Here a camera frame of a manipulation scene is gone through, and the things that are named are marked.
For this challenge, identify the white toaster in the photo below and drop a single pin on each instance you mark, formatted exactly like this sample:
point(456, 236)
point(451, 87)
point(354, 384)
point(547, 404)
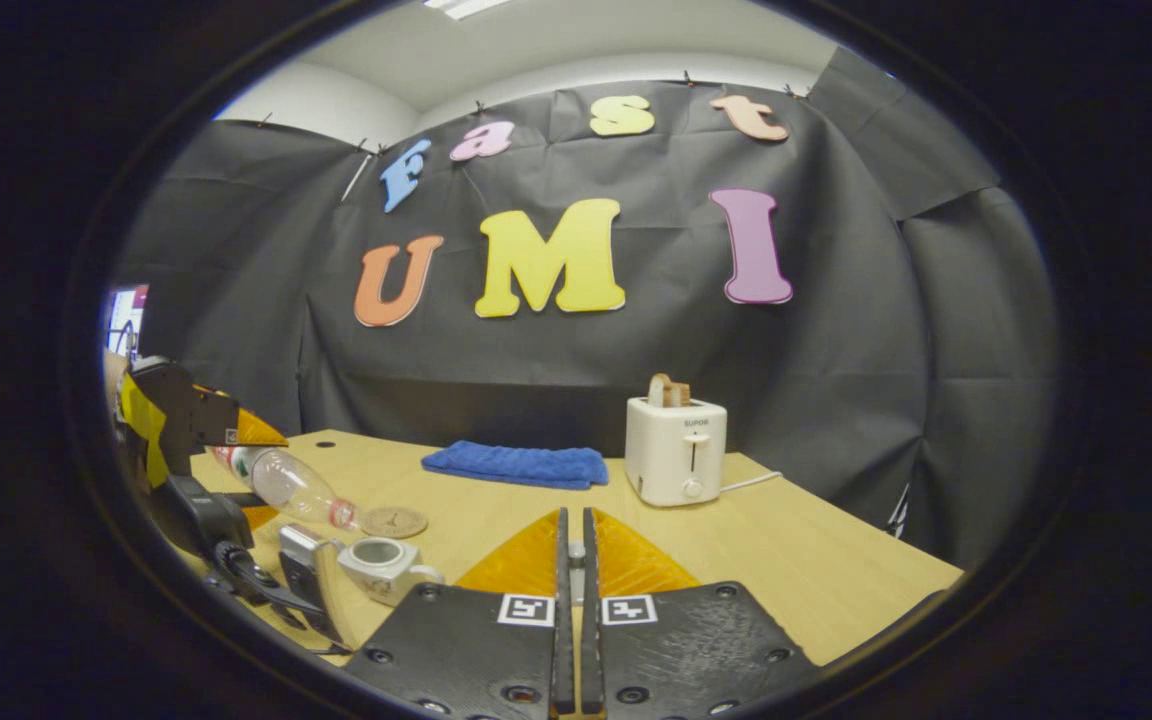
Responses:
point(671, 455)

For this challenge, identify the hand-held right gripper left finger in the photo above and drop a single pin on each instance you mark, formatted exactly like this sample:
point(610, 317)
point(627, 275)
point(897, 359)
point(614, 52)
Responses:
point(471, 650)

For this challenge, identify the white ceramic teacup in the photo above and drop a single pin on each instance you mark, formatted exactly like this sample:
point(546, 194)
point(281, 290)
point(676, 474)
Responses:
point(381, 580)

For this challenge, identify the round wooden coaster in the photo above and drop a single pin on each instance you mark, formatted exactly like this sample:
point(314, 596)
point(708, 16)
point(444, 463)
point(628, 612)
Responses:
point(394, 522)

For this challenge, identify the black backdrop cloth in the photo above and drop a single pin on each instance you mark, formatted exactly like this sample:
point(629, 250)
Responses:
point(836, 350)

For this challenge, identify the toast slice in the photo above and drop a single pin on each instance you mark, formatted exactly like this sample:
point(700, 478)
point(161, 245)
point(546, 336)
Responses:
point(668, 391)

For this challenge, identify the computer monitor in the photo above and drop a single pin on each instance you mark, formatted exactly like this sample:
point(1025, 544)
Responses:
point(126, 318)

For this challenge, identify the clear plastic water bottle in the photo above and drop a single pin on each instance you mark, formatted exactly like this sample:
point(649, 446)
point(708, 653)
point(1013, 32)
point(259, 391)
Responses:
point(286, 485)

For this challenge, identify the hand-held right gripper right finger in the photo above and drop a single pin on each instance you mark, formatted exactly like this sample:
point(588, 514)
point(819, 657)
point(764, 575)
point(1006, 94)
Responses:
point(686, 650)

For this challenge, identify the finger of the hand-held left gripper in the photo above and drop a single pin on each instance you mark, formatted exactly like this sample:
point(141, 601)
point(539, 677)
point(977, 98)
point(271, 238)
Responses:
point(201, 515)
point(186, 405)

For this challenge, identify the blue folded towel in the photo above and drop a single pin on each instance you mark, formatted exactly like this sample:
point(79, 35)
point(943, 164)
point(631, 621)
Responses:
point(516, 465)

